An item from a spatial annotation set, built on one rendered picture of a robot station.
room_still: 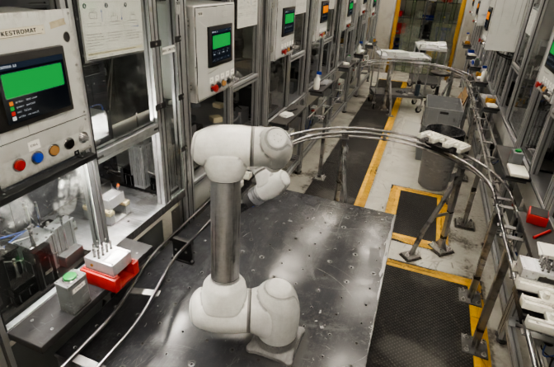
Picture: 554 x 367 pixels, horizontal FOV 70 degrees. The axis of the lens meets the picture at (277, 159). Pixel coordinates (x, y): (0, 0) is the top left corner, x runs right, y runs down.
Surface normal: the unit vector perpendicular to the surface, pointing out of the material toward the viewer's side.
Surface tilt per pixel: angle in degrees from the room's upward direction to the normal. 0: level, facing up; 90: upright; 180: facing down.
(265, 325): 87
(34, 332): 0
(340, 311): 0
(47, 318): 0
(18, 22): 90
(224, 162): 86
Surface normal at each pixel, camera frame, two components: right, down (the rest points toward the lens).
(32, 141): 0.93, 0.19
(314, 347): 0.05, -0.90
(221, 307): -0.02, 0.22
